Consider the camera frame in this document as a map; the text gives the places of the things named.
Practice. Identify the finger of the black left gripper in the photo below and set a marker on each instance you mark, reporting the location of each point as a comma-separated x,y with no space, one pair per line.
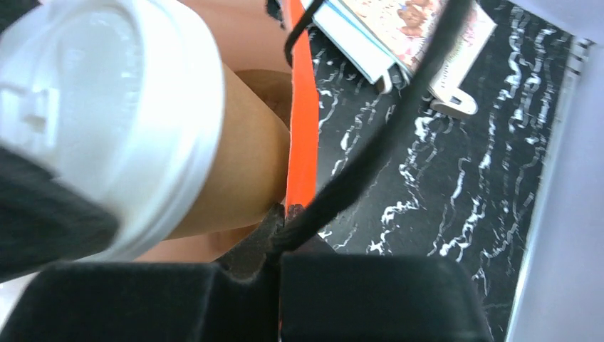
43,222

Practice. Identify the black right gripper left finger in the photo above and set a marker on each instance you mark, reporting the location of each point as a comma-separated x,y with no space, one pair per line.
145,302

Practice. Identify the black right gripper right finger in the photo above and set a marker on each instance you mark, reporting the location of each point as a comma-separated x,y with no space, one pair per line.
326,296

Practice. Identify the white cup lid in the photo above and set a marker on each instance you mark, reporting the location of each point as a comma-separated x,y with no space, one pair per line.
123,101

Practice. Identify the orange paper bag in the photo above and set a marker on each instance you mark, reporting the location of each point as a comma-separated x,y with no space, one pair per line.
305,211

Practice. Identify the light blue paper bag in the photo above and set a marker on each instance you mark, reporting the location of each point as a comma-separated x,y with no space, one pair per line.
358,45

